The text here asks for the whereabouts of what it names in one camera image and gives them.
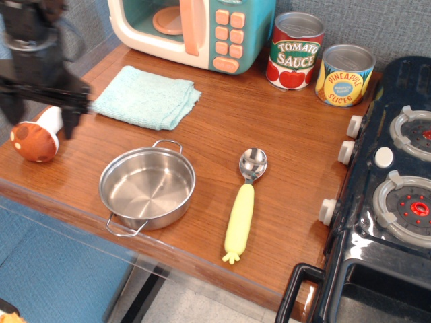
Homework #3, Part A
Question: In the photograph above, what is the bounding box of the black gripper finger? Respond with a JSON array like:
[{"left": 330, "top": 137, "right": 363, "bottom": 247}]
[
  {"left": 0, "top": 93, "right": 24, "bottom": 124},
  {"left": 61, "top": 106, "right": 83, "bottom": 139}
]

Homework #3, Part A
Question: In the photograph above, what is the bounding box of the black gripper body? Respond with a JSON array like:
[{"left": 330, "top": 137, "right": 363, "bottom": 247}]
[{"left": 1, "top": 43, "right": 90, "bottom": 114}]

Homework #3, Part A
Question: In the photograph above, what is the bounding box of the brown plush mushroom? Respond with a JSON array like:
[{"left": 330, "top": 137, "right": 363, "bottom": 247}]
[{"left": 9, "top": 106, "right": 63, "bottom": 163}]

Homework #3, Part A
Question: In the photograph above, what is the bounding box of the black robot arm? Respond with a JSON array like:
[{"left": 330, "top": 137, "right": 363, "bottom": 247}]
[{"left": 1, "top": 1, "right": 90, "bottom": 139}]

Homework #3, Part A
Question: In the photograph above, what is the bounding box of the stainless steel pot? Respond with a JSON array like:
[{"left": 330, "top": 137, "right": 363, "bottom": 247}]
[{"left": 98, "top": 139, "right": 196, "bottom": 238}]

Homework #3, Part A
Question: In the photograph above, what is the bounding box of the light blue folded cloth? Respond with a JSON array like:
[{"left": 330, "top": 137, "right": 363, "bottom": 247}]
[{"left": 91, "top": 65, "right": 201, "bottom": 131}]

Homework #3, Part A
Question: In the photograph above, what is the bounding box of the toy microwave teal and cream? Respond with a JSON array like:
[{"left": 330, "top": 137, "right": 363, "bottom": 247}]
[{"left": 108, "top": 0, "right": 276, "bottom": 75}]

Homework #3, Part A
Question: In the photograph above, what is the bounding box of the orange object bottom left corner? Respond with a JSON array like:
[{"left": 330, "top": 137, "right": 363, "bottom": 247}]
[{"left": 1, "top": 299, "right": 26, "bottom": 323}]

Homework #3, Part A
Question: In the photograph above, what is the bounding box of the tomato sauce can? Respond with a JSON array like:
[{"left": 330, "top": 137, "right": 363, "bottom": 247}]
[{"left": 266, "top": 11, "right": 325, "bottom": 90}]

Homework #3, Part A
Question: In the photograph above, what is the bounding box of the pineapple slices can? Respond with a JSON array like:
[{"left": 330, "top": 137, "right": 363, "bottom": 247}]
[{"left": 315, "top": 44, "right": 376, "bottom": 107}]

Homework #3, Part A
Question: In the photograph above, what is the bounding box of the black toy stove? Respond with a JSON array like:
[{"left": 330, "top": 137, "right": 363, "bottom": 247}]
[{"left": 276, "top": 56, "right": 430, "bottom": 322}]

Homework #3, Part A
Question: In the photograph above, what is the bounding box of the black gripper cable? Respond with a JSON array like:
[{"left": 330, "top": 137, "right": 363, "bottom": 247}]
[{"left": 57, "top": 18, "right": 87, "bottom": 65}]

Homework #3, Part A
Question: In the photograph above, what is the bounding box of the spoon with yellow handle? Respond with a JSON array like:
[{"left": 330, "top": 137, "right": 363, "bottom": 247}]
[{"left": 222, "top": 147, "right": 267, "bottom": 265}]

